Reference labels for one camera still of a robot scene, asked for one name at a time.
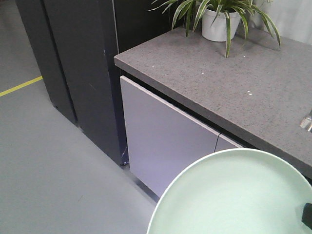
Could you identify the black tall cabinet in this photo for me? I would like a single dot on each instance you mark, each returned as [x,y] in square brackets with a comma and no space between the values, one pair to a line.
[74,43]

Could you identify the grey kitchen cabinet right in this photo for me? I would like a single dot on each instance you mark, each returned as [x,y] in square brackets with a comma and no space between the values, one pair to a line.
[162,139]

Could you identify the light green round plate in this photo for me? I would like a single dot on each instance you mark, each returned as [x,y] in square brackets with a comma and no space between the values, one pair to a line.
[234,191]

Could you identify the white plant pot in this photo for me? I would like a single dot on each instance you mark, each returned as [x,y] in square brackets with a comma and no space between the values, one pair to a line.
[217,30]

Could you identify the green spider plant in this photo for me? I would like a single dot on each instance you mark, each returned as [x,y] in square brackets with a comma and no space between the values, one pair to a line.
[192,11]

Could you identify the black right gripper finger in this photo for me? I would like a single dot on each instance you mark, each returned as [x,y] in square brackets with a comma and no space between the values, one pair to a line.
[307,214]

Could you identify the chrome kitchen faucet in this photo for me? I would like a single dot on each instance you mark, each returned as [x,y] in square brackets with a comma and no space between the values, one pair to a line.
[306,122]

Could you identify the white pleated curtain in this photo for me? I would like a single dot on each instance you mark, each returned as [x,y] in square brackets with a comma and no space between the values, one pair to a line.
[293,18]

